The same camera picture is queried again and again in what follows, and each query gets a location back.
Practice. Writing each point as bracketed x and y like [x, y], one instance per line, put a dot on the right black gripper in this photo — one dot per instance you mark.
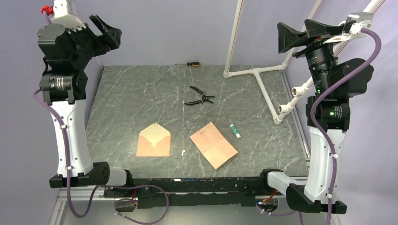
[288, 39]

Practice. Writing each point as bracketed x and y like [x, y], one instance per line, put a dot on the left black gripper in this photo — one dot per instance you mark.
[111, 35]

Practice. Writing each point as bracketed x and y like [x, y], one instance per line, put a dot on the brown paper envelope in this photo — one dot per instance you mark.
[154, 141]

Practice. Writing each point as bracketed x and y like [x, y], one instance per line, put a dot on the green white glue stick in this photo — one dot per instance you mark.
[235, 131]

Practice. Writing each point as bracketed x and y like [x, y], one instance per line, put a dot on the brown paper letter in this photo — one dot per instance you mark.
[213, 145]

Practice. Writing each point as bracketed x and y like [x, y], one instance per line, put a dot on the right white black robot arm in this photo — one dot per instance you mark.
[328, 110]

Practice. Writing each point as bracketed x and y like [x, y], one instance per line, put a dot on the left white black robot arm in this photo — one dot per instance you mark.
[68, 45]

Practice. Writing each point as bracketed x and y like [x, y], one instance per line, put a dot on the yellow black screwdriver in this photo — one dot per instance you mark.
[191, 64]

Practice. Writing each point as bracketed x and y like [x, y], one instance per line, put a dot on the black pliers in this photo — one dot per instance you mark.
[203, 97]

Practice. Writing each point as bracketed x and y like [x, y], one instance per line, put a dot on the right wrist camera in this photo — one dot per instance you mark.
[351, 28]

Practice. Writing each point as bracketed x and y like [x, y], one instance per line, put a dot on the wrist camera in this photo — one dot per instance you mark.
[351, 28]
[59, 9]

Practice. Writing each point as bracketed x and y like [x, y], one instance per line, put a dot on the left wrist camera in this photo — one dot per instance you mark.
[59, 9]

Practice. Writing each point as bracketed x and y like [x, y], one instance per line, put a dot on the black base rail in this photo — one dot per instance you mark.
[243, 191]

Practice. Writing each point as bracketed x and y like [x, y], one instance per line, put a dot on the aluminium frame rail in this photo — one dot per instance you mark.
[90, 204]

